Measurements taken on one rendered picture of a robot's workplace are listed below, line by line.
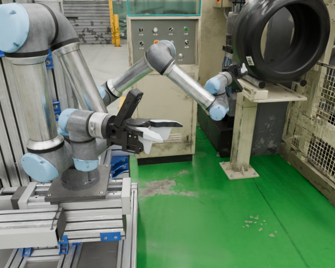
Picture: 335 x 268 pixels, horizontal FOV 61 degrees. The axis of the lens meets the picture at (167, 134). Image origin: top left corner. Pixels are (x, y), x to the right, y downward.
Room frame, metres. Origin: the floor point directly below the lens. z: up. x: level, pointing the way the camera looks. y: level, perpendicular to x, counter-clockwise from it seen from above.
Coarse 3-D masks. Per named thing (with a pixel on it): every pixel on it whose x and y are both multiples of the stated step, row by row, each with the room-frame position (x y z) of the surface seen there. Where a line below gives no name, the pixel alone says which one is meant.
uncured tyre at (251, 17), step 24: (264, 0) 1.75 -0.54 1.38; (288, 0) 1.73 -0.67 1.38; (312, 0) 1.75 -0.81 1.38; (240, 24) 1.82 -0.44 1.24; (264, 24) 1.70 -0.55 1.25; (312, 24) 1.97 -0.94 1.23; (240, 48) 1.77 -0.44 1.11; (288, 48) 2.04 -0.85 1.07; (312, 48) 1.92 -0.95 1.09; (264, 72) 1.72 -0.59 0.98; (288, 72) 1.73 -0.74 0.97
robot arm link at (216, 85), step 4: (216, 76) 1.43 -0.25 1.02; (220, 76) 1.43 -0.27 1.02; (224, 76) 1.44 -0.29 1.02; (208, 80) 1.40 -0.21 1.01; (212, 80) 1.38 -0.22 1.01; (216, 80) 1.39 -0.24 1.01; (220, 80) 1.40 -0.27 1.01; (224, 80) 1.42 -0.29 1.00; (208, 84) 1.39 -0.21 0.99; (212, 84) 1.37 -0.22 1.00; (216, 84) 1.37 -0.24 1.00; (220, 84) 1.38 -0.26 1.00; (224, 84) 1.41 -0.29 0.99; (208, 88) 1.39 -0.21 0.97; (212, 88) 1.38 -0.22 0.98; (216, 88) 1.36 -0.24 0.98; (220, 88) 1.39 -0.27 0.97; (224, 88) 1.41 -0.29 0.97; (212, 92) 1.38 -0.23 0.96; (216, 92) 1.38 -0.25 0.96; (220, 92) 1.39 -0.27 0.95
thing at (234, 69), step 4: (232, 64) 1.58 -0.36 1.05; (236, 64) 1.53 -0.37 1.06; (240, 64) 1.56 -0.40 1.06; (224, 68) 1.52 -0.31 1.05; (228, 68) 1.50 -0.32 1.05; (232, 68) 1.53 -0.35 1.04; (236, 68) 1.53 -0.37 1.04; (240, 68) 1.57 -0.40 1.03; (228, 72) 1.49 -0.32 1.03; (232, 72) 1.53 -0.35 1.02; (236, 72) 1.53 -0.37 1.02; (240, 72) 1.56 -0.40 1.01; (232, 76) 1.48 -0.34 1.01; (236, 76) 1.53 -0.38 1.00; (232, 80) 1.48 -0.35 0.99
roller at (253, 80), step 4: (244, 76) 1.94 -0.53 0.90; (248, 76) 1.88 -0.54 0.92; (252, 76) 1.86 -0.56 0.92; (248, 80) 1.87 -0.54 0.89; (252, 80) 1.81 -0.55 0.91; (256, 80) 1.77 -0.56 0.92; (260, 80) 1.74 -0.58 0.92; (256, 84) 1.75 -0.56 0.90; (260, 84) 1.71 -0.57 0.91; (264, 84) 1.72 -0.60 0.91
